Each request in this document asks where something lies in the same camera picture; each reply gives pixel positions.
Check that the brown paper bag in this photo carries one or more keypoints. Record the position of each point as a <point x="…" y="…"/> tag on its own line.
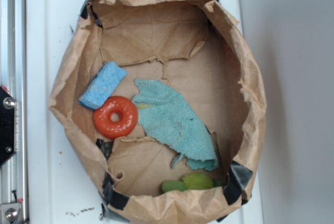
<point x="196" y="48"/>

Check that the blue sponge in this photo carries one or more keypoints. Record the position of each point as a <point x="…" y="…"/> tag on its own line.
<point x="102" y="85"/>

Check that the aluminium frame rail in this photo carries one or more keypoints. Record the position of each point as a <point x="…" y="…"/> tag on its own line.
<point x="14" y="174"/>

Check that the green plush toy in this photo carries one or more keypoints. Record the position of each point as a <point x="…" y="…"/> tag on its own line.
<point x="192" y="181"/>

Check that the white plastic tray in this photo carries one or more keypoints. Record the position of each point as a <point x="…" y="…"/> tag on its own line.
<point x="60" y="191"/>

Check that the black mounting bracket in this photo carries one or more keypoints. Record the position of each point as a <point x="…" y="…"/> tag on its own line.
<point x="7" y="126"/>

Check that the teal terry cloth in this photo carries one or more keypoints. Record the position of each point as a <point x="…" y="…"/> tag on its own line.
<point x="166" y="116"/>

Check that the orange ring toy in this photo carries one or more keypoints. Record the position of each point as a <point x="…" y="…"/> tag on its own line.
<point x="117" y="117"/>

